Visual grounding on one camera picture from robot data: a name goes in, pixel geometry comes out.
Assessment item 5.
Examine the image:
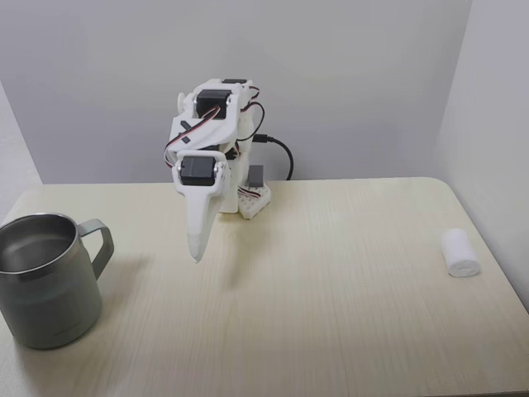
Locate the white gauze dressing roll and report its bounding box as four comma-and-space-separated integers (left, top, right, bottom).
439, 227, 482, 278

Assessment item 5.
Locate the grey metal mug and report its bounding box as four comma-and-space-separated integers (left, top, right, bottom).
0, 213, 116, 351

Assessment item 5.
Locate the red black white servo wire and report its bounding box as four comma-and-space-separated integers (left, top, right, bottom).
164, 105, 223, 169

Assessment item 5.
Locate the black usb cable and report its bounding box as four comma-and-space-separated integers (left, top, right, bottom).
254, 134, 294, 182

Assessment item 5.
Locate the thin black looped cable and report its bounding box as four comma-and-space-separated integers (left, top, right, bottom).
246, 100, 266, 138

